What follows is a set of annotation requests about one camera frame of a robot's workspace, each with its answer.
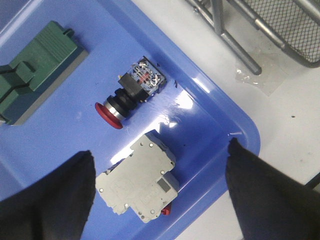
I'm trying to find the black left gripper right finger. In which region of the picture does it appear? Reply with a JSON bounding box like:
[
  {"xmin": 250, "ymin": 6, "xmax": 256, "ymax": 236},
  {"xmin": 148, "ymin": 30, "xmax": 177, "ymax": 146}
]
[{"xmin": 225, "ymin": 138, "xmax": 320, "ymax": 240}]

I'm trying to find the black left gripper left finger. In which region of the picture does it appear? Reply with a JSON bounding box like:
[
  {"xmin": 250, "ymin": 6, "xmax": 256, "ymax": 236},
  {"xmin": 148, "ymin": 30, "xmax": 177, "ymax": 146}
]
[{"xmin": 0, "ymin": 150, "xmax": 96, "ymax": 240}]

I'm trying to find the red emergency stop button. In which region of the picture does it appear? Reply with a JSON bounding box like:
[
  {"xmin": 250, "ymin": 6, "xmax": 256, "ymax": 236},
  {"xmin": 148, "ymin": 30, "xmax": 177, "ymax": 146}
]
[{"xmin": 94, "ymin": 56, "xmax": 167, "ymax": 129}]

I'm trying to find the white circuit breaker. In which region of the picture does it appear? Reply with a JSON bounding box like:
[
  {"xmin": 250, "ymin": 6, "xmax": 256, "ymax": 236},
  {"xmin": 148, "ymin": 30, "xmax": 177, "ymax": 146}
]
[{"xmin": 96, "ymin": 130, "xmax": 179, "ymax": 223}]

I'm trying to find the blue plastic tray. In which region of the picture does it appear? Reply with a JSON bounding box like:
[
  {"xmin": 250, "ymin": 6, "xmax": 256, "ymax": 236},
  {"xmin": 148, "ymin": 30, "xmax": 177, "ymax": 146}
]
[{"xmin": 0, "ymin": 0, "xmax": 260, "ymax": 240}]

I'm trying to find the green terminal block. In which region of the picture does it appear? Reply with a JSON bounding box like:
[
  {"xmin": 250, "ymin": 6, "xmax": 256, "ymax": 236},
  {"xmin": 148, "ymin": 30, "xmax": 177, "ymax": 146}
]
[{"xmin": 0, "ymin": 20, "xmax": 88, "ymax": 126}]

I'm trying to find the clear plastic tape patch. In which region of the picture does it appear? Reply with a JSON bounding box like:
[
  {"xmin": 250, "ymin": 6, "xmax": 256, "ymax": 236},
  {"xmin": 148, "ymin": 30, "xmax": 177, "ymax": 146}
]
[{"xmin": 235, "ymin": 48, "xmax": 289, "ymax": 96}]

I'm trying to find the bottom silver mesh tray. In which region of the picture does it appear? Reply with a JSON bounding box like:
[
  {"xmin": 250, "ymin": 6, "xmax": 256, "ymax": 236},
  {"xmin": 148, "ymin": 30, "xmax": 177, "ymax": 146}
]
[{"xmin": 229, "ymin": 0, "xmax": 320, "ymax": 68}]

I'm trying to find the silver metal rack frame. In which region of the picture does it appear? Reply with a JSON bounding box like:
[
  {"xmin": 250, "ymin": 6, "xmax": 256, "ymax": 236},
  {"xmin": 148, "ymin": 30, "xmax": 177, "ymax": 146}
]
[{"xmin": 186, "ymin": 0, "xmax": 262, "ymax": 75}]

